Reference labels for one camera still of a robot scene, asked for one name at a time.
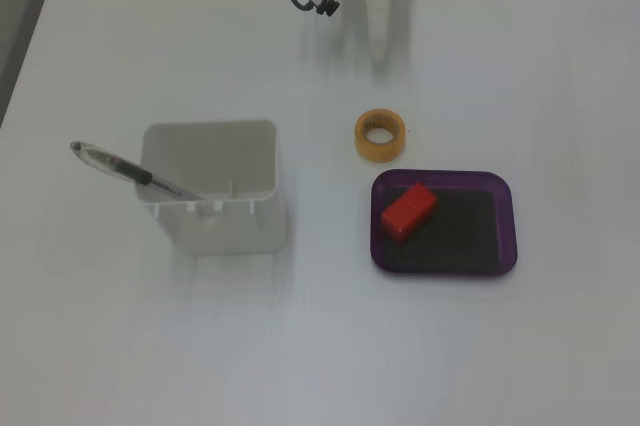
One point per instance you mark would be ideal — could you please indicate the yellow tape roll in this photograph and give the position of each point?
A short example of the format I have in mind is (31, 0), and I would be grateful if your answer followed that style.
(365, 146)

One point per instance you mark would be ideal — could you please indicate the purple metal tray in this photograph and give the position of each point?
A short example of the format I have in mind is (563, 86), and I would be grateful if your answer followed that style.
(475, 226)

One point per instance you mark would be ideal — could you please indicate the red rectangular block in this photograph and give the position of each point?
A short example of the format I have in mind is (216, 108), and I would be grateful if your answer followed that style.
(407, 211)

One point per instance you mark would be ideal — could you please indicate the white fixed gripper finger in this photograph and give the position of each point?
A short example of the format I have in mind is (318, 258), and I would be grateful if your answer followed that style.
(381, 21)

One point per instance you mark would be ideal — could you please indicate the white plastic pen holder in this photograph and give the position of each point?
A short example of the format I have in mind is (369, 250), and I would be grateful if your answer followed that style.
(225, 226)

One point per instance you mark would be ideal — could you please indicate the black ballpoint pen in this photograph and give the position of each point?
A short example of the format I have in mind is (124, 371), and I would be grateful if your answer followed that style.
(125, 166)

